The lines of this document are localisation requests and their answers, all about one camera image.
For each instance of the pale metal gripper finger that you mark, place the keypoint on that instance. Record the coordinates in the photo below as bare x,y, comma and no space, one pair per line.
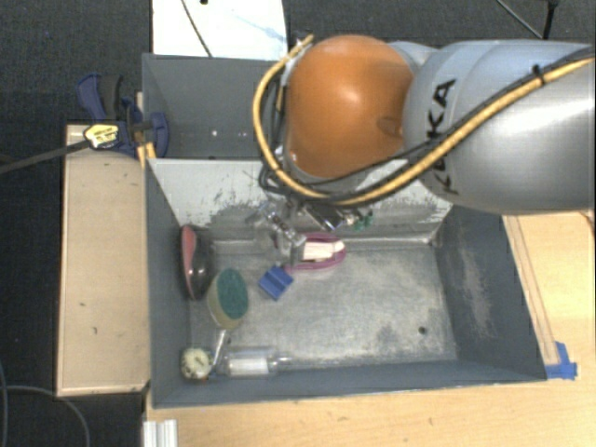
296,247
278,229

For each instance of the blue ribbed block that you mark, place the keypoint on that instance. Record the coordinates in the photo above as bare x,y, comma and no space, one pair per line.
275,283

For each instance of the green and yellow oval sponge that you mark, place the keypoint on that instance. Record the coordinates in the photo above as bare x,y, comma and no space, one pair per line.
229,298

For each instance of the grey metal bin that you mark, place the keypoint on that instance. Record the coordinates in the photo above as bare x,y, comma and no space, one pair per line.
354,315

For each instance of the red and black oval object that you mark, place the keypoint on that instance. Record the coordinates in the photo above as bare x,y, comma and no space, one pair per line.
195,263

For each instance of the cream round object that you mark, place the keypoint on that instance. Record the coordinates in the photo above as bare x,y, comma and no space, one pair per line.
195,363

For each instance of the pale wood board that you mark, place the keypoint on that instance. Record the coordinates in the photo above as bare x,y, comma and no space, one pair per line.
104,273

